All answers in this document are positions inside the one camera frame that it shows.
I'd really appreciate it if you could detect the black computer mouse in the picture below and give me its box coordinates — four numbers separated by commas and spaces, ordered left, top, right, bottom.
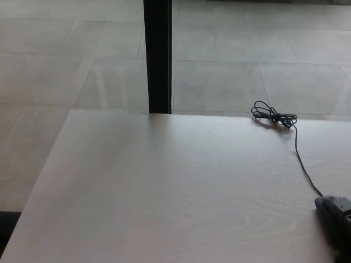
314, 195, 351, 263

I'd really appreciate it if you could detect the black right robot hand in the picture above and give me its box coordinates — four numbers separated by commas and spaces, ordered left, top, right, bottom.
330, 195, 351, 226

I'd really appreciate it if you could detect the black vertical frame post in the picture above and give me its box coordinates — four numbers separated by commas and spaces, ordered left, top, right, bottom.
143, 0, 173, 115

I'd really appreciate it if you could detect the black mouse cable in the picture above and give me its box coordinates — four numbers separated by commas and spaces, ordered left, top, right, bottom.
250, 100, 324, 197

